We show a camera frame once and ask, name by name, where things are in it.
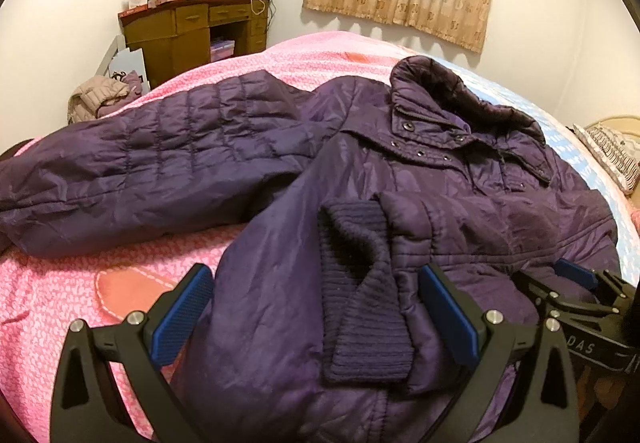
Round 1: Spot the beige clothes pile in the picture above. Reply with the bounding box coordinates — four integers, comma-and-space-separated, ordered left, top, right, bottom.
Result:
67, 71, 143, 124

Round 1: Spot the purple padded jacket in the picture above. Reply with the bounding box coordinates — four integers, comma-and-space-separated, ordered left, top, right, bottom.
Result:
1, 56, 620, 442

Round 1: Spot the grey patterned pillow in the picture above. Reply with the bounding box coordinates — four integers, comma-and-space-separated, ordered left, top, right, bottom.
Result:
572, 123, 639, 197

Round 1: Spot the brown wooden desk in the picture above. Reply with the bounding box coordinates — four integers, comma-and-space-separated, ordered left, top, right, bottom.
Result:
118, 0, 271, 88

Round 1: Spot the pink and blue bedspread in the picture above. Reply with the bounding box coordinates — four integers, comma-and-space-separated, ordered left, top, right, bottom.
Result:
1, 31, 639, 442

